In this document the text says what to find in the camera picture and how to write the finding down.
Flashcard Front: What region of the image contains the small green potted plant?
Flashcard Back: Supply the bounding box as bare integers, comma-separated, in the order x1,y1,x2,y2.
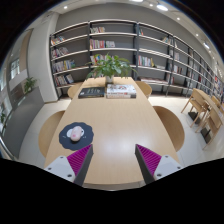
23,77,38,94

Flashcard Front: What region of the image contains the green potted plant white pot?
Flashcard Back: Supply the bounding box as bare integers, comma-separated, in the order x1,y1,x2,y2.
85,53,138,84

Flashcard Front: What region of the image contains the black book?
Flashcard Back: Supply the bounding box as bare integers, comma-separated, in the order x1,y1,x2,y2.
78,86,106,99

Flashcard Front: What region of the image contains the grey bookshelf unit with books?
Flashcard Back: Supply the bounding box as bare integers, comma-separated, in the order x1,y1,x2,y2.
49,18,224,101

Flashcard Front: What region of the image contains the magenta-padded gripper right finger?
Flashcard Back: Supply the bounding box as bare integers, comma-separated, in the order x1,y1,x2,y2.
134,143,184,185

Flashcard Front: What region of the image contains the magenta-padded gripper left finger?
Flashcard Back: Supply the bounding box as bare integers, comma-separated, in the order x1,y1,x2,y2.
43,143,94,187

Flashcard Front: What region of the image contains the white cover book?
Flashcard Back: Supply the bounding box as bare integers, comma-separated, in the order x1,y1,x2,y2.
105,83,138,95

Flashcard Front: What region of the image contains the black cloud-shaped mouse pad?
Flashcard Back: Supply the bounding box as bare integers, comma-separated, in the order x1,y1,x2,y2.
58,121,95,152

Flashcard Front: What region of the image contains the book with white spine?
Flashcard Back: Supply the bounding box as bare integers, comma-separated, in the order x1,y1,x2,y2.
105,92,137,100

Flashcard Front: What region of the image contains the pink computer mouse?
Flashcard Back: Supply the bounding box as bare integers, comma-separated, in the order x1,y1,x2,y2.
69,125,84,143

